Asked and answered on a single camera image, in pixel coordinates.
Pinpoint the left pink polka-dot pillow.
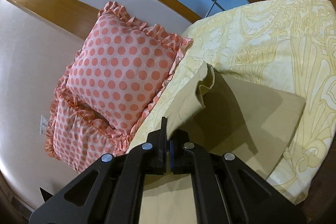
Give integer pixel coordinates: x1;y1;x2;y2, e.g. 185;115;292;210
45;83;131;173

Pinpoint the pink polka-dot pillow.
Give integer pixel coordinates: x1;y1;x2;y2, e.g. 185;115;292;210
45;83;131;173
66;2;193;149

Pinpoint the right pink polka-dot pillow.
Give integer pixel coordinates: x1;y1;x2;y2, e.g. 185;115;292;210
66;2;193;149

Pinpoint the yellow floral bed sheet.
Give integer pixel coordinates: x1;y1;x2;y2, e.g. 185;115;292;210
130;0;335;204

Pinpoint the white wall switch panel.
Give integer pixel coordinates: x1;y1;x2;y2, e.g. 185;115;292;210
39;116;49;135

